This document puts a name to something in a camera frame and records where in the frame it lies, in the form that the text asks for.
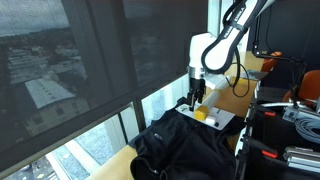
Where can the small grey tag block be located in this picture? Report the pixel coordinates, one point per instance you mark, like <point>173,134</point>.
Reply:
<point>290,115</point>

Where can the black perforated breadboard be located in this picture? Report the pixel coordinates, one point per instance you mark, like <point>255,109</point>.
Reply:
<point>283,136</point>

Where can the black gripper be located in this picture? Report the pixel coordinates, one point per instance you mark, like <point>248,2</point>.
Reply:
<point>196,85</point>

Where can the small printed card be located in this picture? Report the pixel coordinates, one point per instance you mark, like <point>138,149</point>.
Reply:
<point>183,107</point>

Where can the black camera stand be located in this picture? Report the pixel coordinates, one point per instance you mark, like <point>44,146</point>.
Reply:
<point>286,59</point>

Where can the small black object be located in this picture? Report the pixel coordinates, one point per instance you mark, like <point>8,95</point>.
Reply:
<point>216,124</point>

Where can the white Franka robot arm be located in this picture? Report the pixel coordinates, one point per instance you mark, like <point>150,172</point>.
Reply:
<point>220,56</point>

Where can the light grey wrist camera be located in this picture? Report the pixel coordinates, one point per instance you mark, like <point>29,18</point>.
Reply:
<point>213,79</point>

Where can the aluminium extrusion rail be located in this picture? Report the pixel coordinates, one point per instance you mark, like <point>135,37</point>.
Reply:
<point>283,104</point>
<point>301,161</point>

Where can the cream tube with yellow ends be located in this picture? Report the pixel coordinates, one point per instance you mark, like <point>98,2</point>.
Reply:
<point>213,97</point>

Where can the small white block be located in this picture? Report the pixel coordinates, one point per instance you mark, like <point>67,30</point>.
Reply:
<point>210,120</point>

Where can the orange chair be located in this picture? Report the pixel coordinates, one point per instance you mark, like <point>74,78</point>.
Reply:
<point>268,65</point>
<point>311,86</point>

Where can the dark mesh roller blind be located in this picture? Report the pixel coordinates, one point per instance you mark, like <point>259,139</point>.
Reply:
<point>166,33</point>
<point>50,50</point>

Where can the black zip jumper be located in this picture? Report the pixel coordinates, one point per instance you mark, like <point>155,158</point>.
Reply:
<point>186,150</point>

